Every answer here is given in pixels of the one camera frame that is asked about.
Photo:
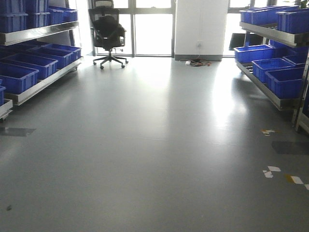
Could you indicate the white power strip with cables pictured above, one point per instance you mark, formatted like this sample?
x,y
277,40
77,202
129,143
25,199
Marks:
x,y
196,62

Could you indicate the right steel shelf rack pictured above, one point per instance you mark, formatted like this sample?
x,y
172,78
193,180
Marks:
x,y
275,57

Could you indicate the left steel shelf rack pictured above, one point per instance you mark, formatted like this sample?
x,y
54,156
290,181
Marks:
x,y
36,48

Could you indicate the black monitor on floor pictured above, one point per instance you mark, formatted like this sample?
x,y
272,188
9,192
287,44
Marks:
x,y
238,40

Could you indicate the black office chair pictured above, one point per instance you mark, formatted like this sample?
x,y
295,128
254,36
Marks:
x,y
102,8

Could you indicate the white pillar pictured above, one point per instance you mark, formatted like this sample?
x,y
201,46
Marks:
x,y
200,29

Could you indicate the black jacket on chair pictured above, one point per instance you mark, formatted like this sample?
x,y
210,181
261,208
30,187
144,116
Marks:
x,y
108,27

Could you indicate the steel shelf rack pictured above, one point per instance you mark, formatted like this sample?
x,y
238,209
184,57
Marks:
x,y
36,48
275,57

